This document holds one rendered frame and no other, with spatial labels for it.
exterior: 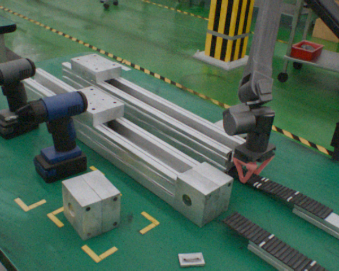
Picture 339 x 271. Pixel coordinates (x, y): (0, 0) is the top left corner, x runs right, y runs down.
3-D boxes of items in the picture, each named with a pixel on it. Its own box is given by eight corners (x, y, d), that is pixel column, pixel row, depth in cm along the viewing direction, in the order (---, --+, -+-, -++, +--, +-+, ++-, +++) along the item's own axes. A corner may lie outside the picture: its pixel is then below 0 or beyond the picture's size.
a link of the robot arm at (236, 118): (268, 77, 99) (249, 89, 107) (228, 81, 95) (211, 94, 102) (282, 123, 97) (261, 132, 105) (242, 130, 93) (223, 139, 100)
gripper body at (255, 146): (233, 153, 105) (237, 129, 101) (255, 141, 111) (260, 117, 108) (253, 165, 101) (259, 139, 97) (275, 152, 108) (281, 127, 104)
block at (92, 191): (129, 222, 93) (130, 188, 88) (83, 241, 87) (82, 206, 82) (107, 198, 100) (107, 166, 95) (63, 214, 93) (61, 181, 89)
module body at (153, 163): (200, 192, 105) (204, 164, 101) (173, 208, 99) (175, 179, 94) (42, 89, 152) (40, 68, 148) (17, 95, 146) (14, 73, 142)
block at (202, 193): (233, 205, 101) (239, 174, 96) (200, 227, 93) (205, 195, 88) (206, 188, 106) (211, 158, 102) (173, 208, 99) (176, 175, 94)
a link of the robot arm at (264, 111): (281, 110, 99) (266, 101, 103) (257, 114, 96) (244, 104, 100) (274, 135, 102) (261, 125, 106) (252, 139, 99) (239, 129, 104)
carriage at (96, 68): (121, 83, 148) (121, 65, 145) (96, 90, 141) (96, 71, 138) (95, 70, 158) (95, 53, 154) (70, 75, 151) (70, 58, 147)
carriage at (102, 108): (124, 124, 121) (124, 103, 118) (93, 135, 114) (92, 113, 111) (92, 105, 131) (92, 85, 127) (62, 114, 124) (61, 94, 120)
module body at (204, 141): (244, 166, 117) (249, 141, 113) (222, 179, 111) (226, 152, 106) (84, 78, 164) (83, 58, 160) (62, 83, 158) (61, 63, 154)
